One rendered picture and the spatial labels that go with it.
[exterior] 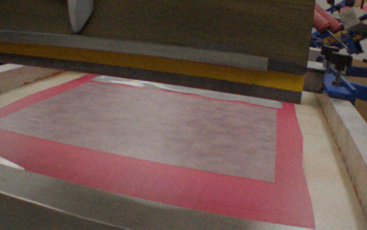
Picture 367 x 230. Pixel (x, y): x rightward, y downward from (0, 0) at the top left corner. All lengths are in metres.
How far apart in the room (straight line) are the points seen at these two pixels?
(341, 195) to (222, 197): 0.12
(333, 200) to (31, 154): 0.30
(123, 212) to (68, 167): 0.15
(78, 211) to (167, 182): 0.14
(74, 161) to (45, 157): 0.03
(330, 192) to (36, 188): 0.27
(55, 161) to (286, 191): 0.22
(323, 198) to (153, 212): 0.19
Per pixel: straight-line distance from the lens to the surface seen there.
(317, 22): 1.37
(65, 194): 0.26
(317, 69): 0.75
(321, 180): 0.42
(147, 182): 0.36
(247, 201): 0.35
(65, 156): 0.41
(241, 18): 0.30
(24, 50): 0.38
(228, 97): 0.70
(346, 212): 0.36
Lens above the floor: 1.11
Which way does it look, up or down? 16 degrees down
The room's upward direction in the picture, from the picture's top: 6 degrees clockwise
